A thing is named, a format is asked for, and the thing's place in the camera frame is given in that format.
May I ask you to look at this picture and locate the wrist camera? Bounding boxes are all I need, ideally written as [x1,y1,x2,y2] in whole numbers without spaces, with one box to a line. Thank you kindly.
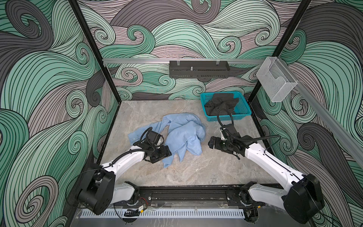
[220,124,241,139]
[146,131,161,145]

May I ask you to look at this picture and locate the white slotted cable duct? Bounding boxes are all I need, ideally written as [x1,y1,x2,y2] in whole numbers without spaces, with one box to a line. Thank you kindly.
[80,208,245,219]

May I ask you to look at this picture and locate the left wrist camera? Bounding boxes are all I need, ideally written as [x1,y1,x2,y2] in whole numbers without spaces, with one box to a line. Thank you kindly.
[146,131,161,145]

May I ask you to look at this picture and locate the right aluminium rail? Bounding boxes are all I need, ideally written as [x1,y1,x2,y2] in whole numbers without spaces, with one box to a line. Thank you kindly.
[282,61,363,166]

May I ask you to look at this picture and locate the light blue long sleeve shirt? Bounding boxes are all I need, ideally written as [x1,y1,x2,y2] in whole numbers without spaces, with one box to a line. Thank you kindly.
[128,113,206,168]

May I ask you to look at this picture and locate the black front mounting rail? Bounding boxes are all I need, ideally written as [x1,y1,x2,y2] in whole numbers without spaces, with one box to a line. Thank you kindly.
[74,185,301,208]

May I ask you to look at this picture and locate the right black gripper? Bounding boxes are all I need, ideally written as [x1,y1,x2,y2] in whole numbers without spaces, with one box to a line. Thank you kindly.
[207,136,233,153]

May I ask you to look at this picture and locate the back aluminium rail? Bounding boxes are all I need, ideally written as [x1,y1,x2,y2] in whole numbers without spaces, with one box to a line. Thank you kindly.
[102,58,265,65]

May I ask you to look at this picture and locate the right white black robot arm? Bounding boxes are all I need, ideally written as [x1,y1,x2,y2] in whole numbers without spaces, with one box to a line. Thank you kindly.
[208,136,325,224]

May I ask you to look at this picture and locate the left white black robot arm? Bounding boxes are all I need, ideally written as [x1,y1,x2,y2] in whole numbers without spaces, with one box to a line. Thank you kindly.
[76,140,172,215]

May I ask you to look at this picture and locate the aluminium rail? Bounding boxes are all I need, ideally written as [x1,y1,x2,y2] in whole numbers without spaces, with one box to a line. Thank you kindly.
[102,58,265,65]
[282,61,363,166]

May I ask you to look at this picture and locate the black perforated wall tray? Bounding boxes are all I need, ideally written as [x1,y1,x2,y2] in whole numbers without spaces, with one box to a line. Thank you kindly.
[169,60,231,81]

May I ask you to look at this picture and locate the dark grey shirt in basket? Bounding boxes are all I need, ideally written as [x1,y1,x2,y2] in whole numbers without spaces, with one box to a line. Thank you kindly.
[204,93,239,116]

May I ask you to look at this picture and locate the clear plastic wall bin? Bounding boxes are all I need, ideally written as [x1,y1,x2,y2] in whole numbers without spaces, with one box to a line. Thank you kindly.
[256,57,297,103]

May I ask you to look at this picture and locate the red black wire bundle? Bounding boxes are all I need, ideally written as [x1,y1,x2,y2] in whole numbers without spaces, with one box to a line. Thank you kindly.
[123,198,149,218]

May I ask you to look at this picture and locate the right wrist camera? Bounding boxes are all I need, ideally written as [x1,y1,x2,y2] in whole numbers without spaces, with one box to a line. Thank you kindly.
[220,124,241,139]

